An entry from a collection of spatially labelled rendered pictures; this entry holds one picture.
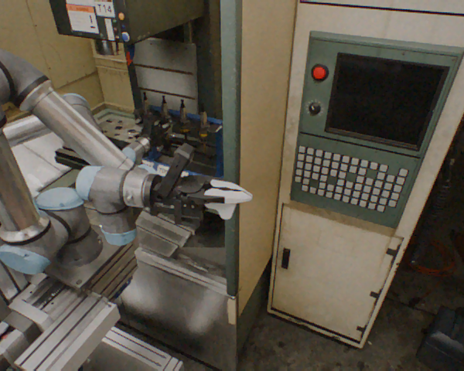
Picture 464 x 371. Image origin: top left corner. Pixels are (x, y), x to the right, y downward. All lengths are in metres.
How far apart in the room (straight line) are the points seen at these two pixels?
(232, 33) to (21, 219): 0.66
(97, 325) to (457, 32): 1.33
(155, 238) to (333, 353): 1.24
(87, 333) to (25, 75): 0.70
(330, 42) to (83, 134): 0.80
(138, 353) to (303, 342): 0.96
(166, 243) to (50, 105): 1.12
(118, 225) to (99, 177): 0.12
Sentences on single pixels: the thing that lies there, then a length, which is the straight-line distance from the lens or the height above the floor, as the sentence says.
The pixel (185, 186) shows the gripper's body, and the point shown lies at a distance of 0.70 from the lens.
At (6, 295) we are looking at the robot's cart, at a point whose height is 1.10.
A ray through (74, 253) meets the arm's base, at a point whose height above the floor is 1.21.
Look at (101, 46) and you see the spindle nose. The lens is 2.02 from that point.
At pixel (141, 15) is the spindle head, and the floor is 1.68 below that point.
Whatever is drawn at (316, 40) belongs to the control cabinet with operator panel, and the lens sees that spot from 1.26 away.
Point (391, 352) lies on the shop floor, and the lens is 2.44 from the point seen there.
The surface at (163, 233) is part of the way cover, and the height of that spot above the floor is 0.72.
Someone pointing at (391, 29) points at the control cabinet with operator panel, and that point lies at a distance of 1.26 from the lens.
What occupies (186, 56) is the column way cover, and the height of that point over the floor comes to 1.35.
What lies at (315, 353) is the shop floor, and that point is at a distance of 2.31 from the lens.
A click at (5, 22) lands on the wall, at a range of 2.94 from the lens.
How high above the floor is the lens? 2.01
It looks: 38 degrees down
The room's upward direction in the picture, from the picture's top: straight up
